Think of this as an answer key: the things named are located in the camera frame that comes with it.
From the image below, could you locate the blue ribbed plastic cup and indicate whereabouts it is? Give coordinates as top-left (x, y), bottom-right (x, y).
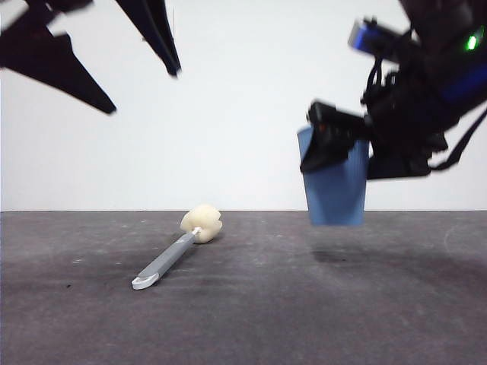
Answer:
top-left (295, 127), bottom-right (371, 227)

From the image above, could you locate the sponge cup brush grey handle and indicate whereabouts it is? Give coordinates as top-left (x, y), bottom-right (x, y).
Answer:
top-left (131, 203), bottom-right (224, 292)

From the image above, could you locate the black cable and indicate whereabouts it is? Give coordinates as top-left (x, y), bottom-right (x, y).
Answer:
top-left (363, 56), bottom-right (400, 104)
top-left (428, 109), bottom-right (487, 171)

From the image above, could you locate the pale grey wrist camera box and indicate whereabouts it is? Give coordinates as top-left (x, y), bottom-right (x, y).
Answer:
top-left (348, 17), bottom-right (410, 58)

